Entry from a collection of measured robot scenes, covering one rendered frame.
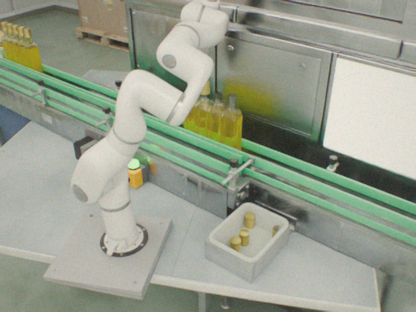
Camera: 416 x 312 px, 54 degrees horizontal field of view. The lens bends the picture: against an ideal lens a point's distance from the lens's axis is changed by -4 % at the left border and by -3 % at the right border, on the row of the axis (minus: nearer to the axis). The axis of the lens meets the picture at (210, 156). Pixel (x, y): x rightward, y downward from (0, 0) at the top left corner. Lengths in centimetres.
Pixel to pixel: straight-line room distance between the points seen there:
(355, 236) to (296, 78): 53
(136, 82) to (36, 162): 99
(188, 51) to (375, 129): 64
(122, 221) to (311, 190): 59
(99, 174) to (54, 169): 78
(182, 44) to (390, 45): 58
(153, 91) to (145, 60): 89
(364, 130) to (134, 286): 83
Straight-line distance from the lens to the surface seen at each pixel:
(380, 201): 138
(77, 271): 135
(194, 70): 104
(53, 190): 172
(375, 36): 129
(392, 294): 176
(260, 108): 154
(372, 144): 140
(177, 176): 153
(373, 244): 135
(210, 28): 119
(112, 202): 125
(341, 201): 134
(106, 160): 107
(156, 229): 141
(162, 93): 102
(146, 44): 187
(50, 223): 157
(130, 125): 102
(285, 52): 142
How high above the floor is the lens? 174
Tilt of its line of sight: 33 degrees down
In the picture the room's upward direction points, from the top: straight up
